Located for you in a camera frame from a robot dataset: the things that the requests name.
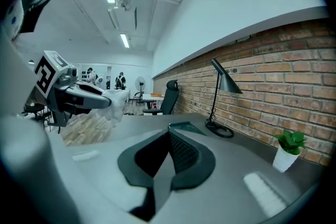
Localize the white cloth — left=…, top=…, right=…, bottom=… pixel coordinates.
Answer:
left=101, top=88, right=131, bottom=129

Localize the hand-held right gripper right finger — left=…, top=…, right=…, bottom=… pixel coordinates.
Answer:
left=154, top=128, right=319, bottom=224

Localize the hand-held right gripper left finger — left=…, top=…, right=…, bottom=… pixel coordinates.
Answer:
left=0, top=115, right=171, bottom=224

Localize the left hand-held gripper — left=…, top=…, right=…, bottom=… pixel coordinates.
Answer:
left=33, top=50, right=111, bottom=135

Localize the black mesh office chair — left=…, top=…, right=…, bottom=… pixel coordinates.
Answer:
left=142, top=80, right=181, bottom=116

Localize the black desk lamp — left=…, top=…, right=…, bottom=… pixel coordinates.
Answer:
left=204, top=58, right=244, bottom=139

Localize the standing fan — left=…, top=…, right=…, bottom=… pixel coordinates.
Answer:
left=134, top=76, right=148, bottom=108

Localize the green plant in white pot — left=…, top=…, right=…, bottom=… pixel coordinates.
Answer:
left=272, top=129, right=308, bottom=174

